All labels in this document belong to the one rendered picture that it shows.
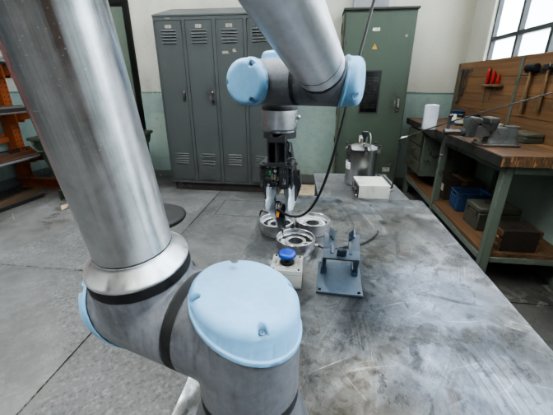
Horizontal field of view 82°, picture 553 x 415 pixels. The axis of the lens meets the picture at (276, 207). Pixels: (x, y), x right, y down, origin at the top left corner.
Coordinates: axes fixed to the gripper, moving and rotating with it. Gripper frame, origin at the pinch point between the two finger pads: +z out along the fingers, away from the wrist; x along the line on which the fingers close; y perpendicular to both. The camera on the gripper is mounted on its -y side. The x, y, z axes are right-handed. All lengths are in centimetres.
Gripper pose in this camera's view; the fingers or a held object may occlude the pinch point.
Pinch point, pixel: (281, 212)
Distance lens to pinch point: 77.3
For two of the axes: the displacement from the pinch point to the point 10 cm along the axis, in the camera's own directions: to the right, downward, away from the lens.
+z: 0.0, 9.3, 3.7
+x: 9.9, 0.6, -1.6
